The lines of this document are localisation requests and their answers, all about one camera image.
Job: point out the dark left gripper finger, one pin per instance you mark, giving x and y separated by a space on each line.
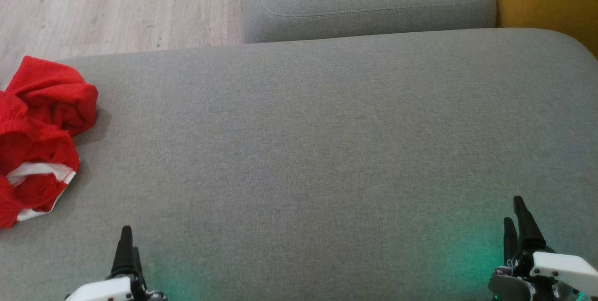
138 268
124 254

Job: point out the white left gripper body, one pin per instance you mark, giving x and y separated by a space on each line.
107 290

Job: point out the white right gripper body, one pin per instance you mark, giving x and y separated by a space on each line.
560 270

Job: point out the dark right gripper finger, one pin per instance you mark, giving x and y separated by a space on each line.
529 233
510 240

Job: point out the red white-trimmed shorts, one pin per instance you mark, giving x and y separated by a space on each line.
42 104

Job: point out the large grey sofa seat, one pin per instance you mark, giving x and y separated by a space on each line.
299 151

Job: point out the yellow sofa cushion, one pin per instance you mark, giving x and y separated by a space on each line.
551 2

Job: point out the grey sofa cushion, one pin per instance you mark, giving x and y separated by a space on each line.
364 2

